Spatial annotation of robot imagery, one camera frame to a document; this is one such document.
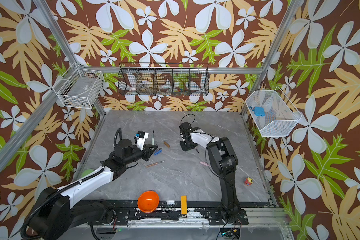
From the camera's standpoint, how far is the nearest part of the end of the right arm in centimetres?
76

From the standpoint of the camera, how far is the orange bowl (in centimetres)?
75

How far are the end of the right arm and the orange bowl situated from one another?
314mm
